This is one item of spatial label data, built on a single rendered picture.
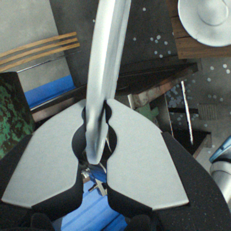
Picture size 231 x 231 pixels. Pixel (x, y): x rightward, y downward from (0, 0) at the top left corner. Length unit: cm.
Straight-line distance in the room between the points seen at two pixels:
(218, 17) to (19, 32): 180
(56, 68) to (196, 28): 163
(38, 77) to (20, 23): 63
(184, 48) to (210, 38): 13
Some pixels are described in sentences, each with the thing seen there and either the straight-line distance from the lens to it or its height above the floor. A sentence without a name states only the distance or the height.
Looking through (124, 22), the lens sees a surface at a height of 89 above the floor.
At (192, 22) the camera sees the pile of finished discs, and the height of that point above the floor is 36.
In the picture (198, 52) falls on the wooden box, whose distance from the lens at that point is 81.
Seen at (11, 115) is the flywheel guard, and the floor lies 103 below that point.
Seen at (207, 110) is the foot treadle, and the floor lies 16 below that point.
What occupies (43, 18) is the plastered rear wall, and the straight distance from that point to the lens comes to 222.
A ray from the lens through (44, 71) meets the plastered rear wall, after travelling 205.
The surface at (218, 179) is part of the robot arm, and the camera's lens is 52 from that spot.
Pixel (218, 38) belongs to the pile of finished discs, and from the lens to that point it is 77.
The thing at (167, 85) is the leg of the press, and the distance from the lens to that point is 83.
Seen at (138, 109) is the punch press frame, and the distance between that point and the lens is 76.
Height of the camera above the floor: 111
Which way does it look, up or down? 38 degrees down
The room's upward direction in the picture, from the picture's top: 121 degrees counter-clockwise
